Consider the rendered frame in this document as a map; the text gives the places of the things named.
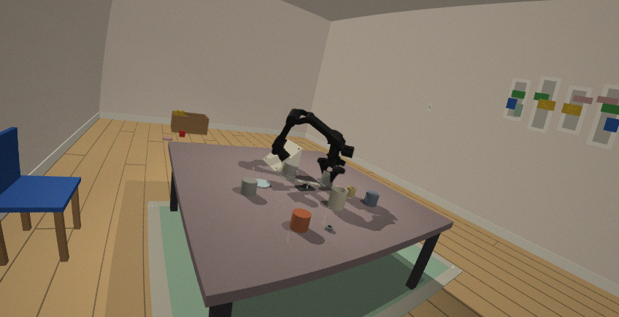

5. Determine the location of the orange cylinder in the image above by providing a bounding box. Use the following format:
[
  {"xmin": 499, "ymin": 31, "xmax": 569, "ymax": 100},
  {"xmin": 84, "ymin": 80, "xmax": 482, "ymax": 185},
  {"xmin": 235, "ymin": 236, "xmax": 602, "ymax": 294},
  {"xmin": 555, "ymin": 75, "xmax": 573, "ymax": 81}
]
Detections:
[{"xmin": 290, "ymin": 208, "xmax": 312, "ymax": 233}]

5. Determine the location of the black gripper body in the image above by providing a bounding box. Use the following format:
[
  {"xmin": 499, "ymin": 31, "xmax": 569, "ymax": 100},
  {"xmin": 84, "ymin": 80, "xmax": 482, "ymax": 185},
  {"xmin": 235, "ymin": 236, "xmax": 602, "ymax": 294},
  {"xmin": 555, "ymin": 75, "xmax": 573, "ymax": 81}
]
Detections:
[{"xmin": 317, "ymin": 152, "xmax": 345, "ymax": 175}]

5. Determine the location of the yellow hollow cylinder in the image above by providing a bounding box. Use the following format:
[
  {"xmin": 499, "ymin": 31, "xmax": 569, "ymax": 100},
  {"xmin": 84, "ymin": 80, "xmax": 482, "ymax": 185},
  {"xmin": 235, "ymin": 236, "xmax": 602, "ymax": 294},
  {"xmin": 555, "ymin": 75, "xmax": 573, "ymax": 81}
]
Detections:
[{"xmin": 347, "ymin": 186, "xmax": 356, "ymax": 197}]

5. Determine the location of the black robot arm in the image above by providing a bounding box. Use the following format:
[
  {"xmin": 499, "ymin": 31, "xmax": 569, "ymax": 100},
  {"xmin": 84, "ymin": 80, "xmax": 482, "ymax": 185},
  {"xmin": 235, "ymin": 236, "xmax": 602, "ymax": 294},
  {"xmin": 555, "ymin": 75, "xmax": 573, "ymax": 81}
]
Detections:
[{"xmin": 272, "ymin": 108, "xmax": 354, "ymax": 161}]

